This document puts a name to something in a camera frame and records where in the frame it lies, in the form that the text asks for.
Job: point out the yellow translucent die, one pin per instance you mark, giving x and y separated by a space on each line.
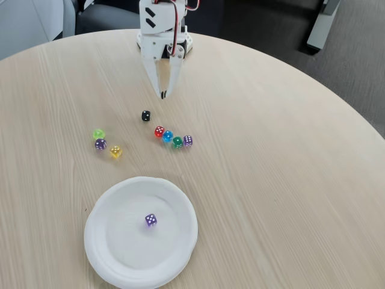
115 152

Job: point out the black die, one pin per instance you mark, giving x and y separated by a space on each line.
146 116

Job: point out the dark grey office chair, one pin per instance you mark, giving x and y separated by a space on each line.
102 18

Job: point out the light green translucent die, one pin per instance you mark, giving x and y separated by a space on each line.
98 134

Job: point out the white cabinet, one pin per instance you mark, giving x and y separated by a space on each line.
27 24

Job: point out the red translucent die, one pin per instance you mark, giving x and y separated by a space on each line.
159 132

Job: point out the purple translucent die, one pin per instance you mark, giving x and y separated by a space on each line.
188 140
151 220
100 144

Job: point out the grey desk leg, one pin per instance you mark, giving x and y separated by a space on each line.
320 27

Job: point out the white paper plate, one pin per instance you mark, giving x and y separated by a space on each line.
126 247

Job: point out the blue translucent die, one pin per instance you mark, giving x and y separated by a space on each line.
168 136

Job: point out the dark green translucent die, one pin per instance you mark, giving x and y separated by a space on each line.
177 142

